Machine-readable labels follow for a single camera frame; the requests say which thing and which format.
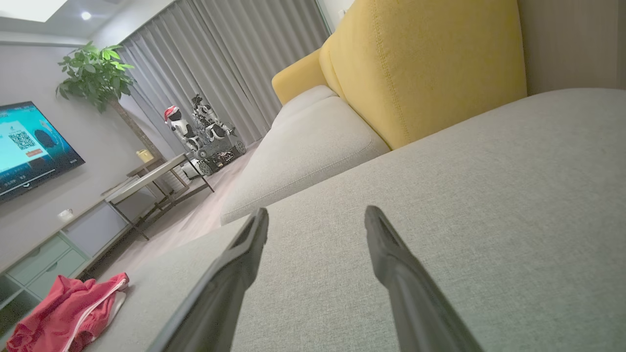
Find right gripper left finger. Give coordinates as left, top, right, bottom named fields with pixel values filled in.
left=147, top=208, right=269, bottom=352

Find green potted tree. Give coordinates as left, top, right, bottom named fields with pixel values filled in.
left=55, top=42, right=164, bottom=159

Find large yellow cushion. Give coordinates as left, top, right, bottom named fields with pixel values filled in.
left=319, top=0, right=528, bottom=150

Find white and black toy robot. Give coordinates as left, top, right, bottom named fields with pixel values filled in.
left=191, top=94, right=236, bottom=142

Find red jersey with white trim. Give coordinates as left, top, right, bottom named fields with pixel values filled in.
left=46, top=273, right=130, bottom=352

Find red shorts with white band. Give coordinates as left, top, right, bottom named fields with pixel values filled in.
left=5, top=293, right=64, bottom=352

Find flat screen television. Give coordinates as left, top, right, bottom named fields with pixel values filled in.
left=0, top=101, right=85, bottom=203

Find bright ceiling light panel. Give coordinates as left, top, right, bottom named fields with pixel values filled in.
left=0, top=0, right=68, bottom=22

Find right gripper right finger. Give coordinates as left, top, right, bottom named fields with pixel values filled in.
left=364, top=205, right=485, bottom=352

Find coffee table with metal legs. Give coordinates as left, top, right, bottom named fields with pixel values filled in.
left=104, top=153, right=215, bottom=241

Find wheeled toy vehicle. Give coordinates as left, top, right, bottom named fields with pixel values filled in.
left=196, top=139, right=246, bottom=176

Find small yellow cushion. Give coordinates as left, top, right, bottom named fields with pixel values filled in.
left=272, top=48, right=327, bottom=106

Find low television cabinet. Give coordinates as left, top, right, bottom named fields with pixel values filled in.
left=0, top=156, right=167, bottom=338

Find toy robot with red hat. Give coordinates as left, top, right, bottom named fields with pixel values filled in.
left=164, top=105, right=201, bottom=152

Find grey pleated curtain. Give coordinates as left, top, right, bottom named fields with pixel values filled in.
left=117, top=0, right=331, bottom=147

